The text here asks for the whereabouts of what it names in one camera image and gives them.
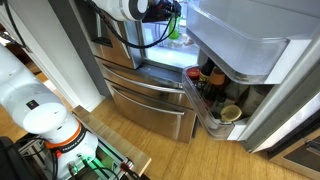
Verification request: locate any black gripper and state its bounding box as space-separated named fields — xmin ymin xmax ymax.
xmin=143 ymin=0 xmax=181 ymax=23

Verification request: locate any green plastic bottle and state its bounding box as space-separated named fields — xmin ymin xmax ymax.
xmin=168 ymin=16 xmax=180 ymax=40

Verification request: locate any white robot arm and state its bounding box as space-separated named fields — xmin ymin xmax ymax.
xmin=0 ymin=45 xmax=98 ymax=179

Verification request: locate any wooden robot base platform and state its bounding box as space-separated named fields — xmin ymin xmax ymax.
xmin=72 ymin=106 xmax=151 ymax=176

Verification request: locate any clear vegetable crisper drawer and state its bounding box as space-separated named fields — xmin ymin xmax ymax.
xmin=154 ymin=20 xmax=195 ymax=48

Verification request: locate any left stainless refrigerator door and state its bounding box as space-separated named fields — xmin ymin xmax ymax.
xmin=69 ymin=0 xmax=148 ymax=69

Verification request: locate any upper stainless freezer drawer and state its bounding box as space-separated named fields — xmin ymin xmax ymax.
xmin=96 ymin=58 xmax=192 ymax=108

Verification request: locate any stainless freezer drawer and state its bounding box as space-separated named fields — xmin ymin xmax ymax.
xmin=107 ymin=81 xmax=195 ymax=143
xmin=96 ymin=58 xmax=192 ymax=108

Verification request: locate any red capped sauce bottle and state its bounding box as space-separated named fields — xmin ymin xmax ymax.
xmin=186 ymin=67 xmax=200 ymax=86

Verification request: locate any dark sauce bottle black cap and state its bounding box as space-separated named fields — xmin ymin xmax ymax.
xmin=199 ymin=58 xmax=215 ymax=82

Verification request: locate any upper clear door bin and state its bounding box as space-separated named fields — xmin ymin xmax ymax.
xmin=187 ymin=0 xmax=319 ymax=84

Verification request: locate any clear door bin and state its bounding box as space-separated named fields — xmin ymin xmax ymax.
xmin=182 ymin=66 xmax=248 ymax=141
xmin=187 ymin=0 xmax=319 ymax=84

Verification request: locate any brown sauce bottle orange label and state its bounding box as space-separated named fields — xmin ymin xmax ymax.
xmin=203 ymin=67 xmax=225 ymax=107

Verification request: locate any lower clear door bin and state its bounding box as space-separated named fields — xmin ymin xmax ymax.
xmin=182 ymin=66 xmax=248 ymax=141

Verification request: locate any lower stainless freezer drawer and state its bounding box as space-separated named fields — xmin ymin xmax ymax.
xmin=107 ymin=81 xmax=195 ymax=143

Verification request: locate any right open refrigerator door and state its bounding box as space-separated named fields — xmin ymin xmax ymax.
xmin=198 ymin=0 xmax=320 ymax=153

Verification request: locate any small dark bottle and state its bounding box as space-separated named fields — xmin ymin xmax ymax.
xmin=211 ymin=96 xmax=226 ymax=119

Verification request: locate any dark cabinet drawer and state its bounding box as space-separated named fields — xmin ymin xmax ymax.
xmin=270 ymin=128 xmax=320 ymax=180

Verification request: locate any yellow lidded jar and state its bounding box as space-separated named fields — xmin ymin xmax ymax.
xmin=220 ymin=105 xmax=242 ymax=122

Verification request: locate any grey tall jar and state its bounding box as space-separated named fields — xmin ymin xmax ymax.
xmin=242 ymin=85 xmax=270 ymax=116

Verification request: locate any black braided cable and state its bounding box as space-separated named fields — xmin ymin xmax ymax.
xmin=0 ymin=0 xmax=179 ymax=50

